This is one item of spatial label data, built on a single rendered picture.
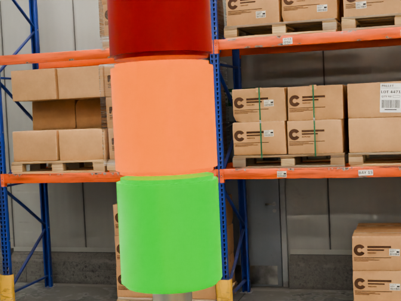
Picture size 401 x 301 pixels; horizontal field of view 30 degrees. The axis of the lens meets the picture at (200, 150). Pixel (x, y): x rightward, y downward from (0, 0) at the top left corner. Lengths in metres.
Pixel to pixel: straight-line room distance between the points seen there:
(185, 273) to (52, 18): 10.13
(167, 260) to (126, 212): 0.03
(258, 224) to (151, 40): 9.16
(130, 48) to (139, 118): 0.03
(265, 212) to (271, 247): 0.45
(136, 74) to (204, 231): 0.08
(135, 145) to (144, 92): 0.02
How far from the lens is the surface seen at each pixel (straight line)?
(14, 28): 10.73
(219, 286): 8.30
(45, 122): 9.49
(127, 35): 0.35
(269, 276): 9.59
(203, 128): 0.35
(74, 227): 10.41
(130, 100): 0.35
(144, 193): 0.35
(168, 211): 0.34
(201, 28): 0.35
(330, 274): 9.37
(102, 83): 8.60
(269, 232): 9.48
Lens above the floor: 2.24
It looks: 3 degrees down
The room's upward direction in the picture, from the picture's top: 3 degrees counter-clockwise
